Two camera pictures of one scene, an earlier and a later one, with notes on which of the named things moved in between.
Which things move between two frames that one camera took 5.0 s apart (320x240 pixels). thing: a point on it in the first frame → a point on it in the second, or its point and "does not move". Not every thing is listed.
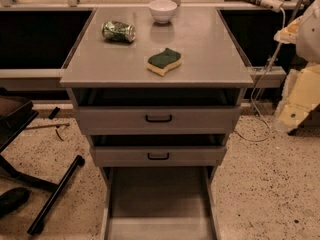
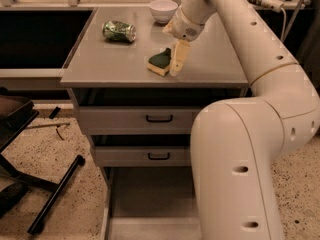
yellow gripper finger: x=288 y=34 → x=187 y=31
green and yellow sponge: x=162 y=62 does not move
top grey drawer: x=158 y=111 does not move
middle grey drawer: x=158 y=150 does not move
